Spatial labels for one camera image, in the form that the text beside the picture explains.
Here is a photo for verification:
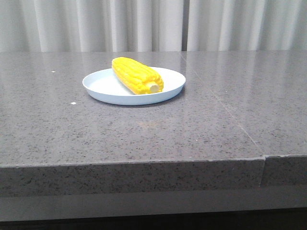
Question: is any yellow corn cob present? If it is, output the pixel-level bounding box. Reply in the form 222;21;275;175
112;57;164;95

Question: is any light blue round plate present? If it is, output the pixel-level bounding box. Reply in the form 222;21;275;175
83;67;186;105

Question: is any white pleated curtain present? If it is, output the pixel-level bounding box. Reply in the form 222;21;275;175
0;0;307;52

